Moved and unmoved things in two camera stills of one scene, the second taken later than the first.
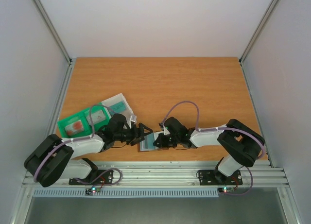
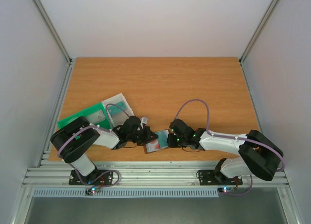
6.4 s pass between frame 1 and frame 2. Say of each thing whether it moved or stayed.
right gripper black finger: moved
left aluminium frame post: stayed
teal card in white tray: stayed
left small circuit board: stayed
